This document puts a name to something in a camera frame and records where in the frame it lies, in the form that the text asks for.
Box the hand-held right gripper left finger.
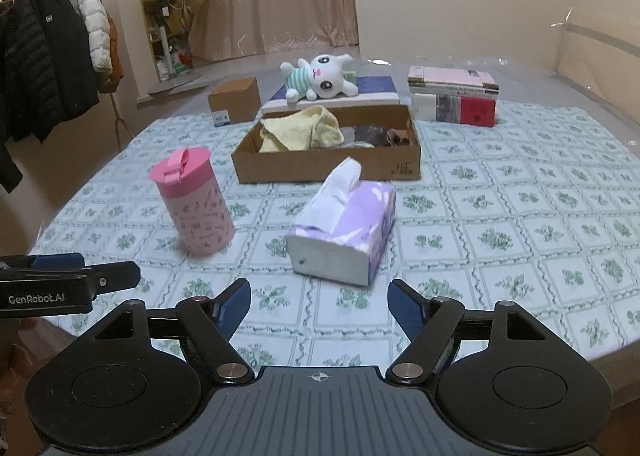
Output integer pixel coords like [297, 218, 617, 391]
[92, 278, 255, 384]

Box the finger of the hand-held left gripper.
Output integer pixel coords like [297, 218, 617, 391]
[0, 261, 142, 298]
[0, 252, 86, 271]

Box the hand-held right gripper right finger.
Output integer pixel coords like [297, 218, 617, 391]
[386, 278, 551, 384]

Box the cardboard tray box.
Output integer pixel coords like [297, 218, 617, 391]
[230, 103, 422, 184]

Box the black glasses case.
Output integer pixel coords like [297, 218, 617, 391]
[350, 125, 393, 148]

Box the pale yellow towel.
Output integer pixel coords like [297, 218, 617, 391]
[258, 105, 346, 153]

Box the pink lidded cup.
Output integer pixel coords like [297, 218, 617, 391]
[149, 147, 237, 257]

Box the purple tissue pack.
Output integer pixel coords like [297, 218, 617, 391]
[285, 157, 397, 287]

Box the metal clothes rack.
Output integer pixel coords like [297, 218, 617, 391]
[0, 0, 129, 153]

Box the black down jacket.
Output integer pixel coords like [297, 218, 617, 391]
[0, 0, 66, 194]
[35, 0, 101, 121]

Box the small closed cardboard box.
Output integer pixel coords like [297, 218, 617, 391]
[207, 77, 262, 128]

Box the brown jacket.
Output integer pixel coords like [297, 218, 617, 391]
[77, 0, 124, 94]

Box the stack of books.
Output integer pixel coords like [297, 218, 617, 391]
[412, 92, 497, 128]

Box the blue and white flat box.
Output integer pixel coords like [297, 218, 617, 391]
[261, 75, 401, 118]

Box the thin white book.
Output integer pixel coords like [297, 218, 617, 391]
[409, 82, 501, 98]

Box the white down jacket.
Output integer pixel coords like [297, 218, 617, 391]
[65, 0, 113, 74]

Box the pink cover book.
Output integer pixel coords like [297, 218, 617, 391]
[407, 66, 497, 88]

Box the white bunny plush toy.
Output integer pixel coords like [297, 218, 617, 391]
[279, 52, 359, 103]

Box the plastic wrapped beige board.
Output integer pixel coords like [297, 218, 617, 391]
[552, 21, 640, 129]

